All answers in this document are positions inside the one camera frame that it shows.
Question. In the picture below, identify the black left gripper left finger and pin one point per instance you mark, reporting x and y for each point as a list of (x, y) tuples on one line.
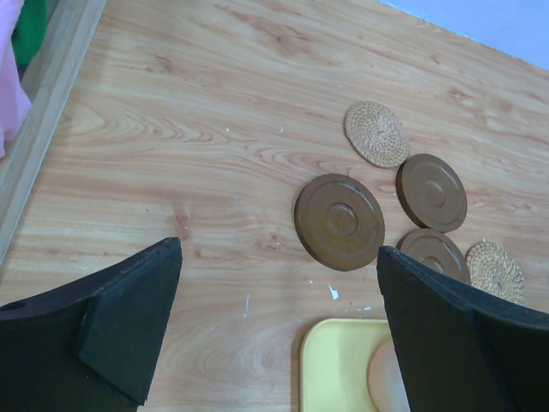
[(91, 344)]

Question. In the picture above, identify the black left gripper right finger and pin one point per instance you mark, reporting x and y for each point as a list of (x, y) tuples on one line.
[(460, 348)]

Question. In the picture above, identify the woven rattan coaster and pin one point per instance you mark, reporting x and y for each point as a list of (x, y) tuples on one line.
[(493, 270), (376, 134)]

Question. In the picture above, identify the large brown wooden coaster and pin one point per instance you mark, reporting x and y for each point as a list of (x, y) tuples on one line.
[(339, 222)]

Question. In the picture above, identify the pink cup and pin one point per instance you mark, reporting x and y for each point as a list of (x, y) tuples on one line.
[(385, 383)]

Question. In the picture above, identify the yellow plastic tray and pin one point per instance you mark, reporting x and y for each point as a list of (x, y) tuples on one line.
[(334, 360)]

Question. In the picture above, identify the pink t-shirt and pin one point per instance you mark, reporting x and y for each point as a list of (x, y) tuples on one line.
[(15, 104)]

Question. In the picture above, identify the green garment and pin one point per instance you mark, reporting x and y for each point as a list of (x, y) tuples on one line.
[(30, 30)]

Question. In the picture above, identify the wooden clothes rack frame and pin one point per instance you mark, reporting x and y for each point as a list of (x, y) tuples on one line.
[(48, 81)]

